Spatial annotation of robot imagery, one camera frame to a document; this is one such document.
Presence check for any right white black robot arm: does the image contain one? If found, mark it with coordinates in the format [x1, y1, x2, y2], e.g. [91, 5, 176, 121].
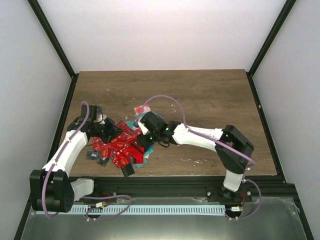
[135, 111, 254, 202]

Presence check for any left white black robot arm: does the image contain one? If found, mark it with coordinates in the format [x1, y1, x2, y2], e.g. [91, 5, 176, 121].
[29, 101, 124, 219]

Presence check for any teal card front pile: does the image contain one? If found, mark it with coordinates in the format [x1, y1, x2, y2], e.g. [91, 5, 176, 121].
[132, 146, 154, 168]

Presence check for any teal card pile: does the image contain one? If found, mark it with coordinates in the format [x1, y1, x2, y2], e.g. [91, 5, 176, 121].
[125, 120, 140, 131]
[132, 146, 154, 168]

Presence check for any red card left pile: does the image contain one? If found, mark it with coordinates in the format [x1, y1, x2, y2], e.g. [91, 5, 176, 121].
[92, 120, 146, 163]

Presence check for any white red circle card top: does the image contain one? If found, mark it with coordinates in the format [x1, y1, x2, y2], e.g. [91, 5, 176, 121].
[134, 104, 151, 115]

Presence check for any teal card upper pile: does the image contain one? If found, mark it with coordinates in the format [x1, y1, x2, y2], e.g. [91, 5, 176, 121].
[125, 120, 140, 131]

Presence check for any black card low left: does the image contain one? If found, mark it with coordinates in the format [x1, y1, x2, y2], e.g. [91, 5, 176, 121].
[96, 157, 110, 167]

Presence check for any red VIP card front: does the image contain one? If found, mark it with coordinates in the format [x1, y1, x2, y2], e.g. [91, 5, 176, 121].
[111, 152, 130, 168]

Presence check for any black card at front edge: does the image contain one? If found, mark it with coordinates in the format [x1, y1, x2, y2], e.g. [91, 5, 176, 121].
[120, 163, 135, 178]

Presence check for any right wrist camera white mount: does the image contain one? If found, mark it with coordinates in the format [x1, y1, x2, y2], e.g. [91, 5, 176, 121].
[138, 121, 149, 135]

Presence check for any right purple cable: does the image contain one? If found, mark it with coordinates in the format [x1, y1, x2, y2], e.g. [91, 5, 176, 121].
[139, 94, 262, 222]

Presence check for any black aluminium frame rail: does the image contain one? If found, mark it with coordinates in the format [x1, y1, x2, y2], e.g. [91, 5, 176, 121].
[32, 174, 296, 201]

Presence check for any light blue slotted cable duct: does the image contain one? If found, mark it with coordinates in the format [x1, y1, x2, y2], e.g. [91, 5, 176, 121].
[68, 205, 226, 216]

